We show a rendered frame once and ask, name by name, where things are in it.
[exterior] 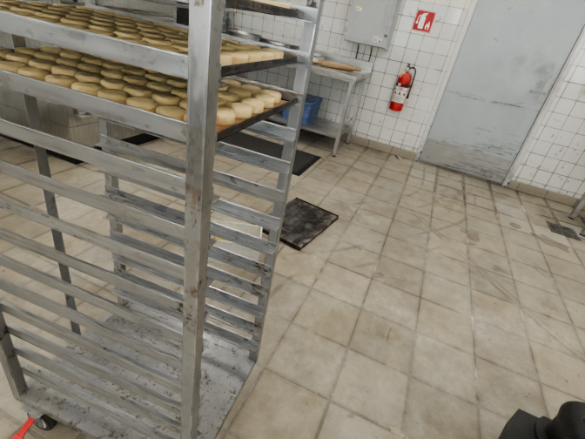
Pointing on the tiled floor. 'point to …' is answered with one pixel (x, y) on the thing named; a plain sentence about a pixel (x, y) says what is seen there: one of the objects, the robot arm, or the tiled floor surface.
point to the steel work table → (345, 100)
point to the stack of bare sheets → (303, 223)
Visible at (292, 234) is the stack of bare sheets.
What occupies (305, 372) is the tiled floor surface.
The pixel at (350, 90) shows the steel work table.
